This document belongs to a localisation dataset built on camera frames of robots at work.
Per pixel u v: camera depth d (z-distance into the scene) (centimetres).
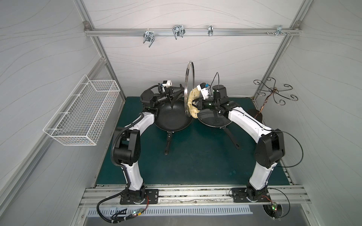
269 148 47
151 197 73
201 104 73
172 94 70
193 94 80
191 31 79
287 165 88
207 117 110
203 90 75
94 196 78
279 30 76
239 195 73
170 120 105
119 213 71
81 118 69
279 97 79
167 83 78
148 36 76
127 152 50
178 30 77
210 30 73
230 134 88
